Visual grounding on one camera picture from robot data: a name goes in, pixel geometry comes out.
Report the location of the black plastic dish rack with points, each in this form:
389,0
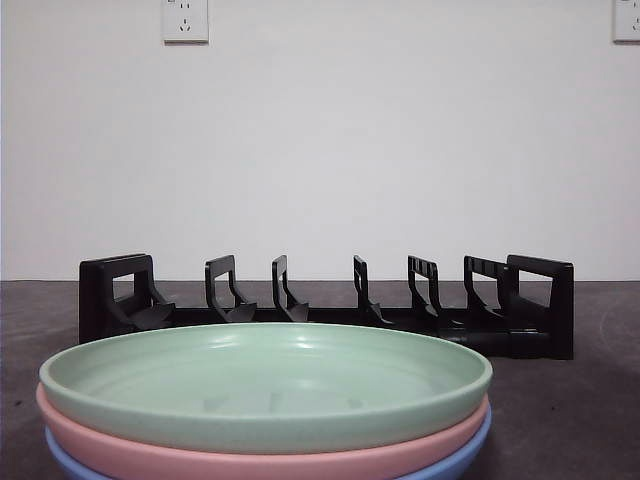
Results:
530,345

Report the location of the pink round plate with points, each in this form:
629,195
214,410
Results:
250,457

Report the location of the green round plate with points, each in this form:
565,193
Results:
250,380

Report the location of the white wall socket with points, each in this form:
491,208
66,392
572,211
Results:
185,22
628,20

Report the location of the blue round plate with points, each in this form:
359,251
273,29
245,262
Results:
475,445

